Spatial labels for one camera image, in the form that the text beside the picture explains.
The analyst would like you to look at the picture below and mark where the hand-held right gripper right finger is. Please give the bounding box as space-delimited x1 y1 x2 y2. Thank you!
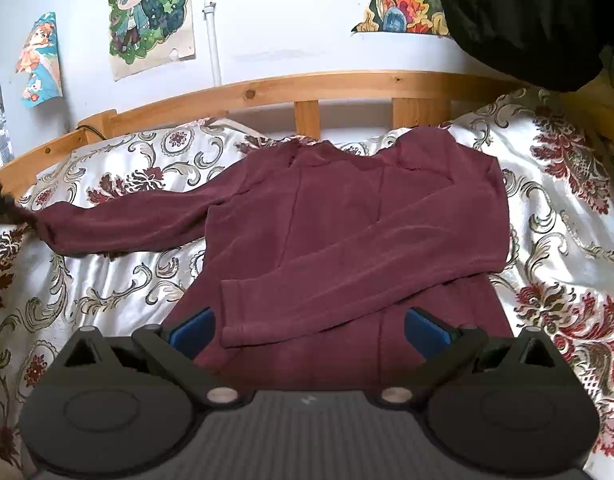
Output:
374 307 558 407

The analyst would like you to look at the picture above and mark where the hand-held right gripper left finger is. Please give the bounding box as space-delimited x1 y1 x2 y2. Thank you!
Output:
62 307 246 409

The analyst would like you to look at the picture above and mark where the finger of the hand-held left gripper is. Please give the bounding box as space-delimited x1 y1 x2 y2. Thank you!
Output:
0 174 34 230

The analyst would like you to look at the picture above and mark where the maroon long-sleeve sweater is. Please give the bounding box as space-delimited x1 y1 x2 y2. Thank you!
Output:
29 127 516 394

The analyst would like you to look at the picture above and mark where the floral white satin bedspread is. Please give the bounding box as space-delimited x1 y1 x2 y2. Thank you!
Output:
0 87 614 467

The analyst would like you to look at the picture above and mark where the small blue cartoon poster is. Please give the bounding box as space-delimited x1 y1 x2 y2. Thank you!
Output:
15 12 64 109

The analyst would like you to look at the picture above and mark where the black cloth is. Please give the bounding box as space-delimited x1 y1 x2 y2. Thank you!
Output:
436 0 614 94

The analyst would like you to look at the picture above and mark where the cartoon figure wall poster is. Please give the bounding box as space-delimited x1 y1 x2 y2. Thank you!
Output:
108 0 197 82

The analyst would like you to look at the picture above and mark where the wooden bed frame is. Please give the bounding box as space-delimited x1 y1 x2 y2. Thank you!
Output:
0 71 614 192

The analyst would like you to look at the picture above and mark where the white wall pipe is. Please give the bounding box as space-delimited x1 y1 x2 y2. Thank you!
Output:
203 0 223 86

